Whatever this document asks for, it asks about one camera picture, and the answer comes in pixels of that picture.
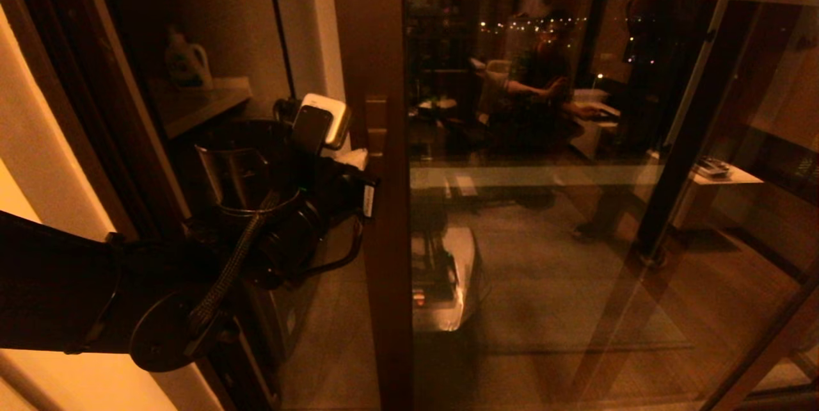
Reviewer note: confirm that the grey front-load washing machine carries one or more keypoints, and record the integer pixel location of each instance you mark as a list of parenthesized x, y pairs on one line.
[(288, 321)]

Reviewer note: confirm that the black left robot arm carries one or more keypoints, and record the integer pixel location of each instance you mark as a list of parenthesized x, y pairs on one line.
[(64, 283)]

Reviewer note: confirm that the glass window with wooden frame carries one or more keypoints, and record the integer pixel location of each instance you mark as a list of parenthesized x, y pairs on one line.
[(672, 142)]

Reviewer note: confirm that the white detergent jug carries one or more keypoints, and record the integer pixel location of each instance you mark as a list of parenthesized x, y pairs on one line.
[(187, 64)]

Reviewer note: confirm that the brown framed sliding glass door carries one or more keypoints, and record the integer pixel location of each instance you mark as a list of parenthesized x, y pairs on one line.
[(390, 302)]

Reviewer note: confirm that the white side table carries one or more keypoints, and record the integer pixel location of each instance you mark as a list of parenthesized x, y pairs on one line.
[(723, 193)]

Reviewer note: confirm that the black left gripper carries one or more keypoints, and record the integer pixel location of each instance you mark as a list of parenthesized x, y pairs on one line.
[(352, 196)]

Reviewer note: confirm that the wooden wall shelf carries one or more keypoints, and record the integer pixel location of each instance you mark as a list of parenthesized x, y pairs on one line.
[(192, 107)]

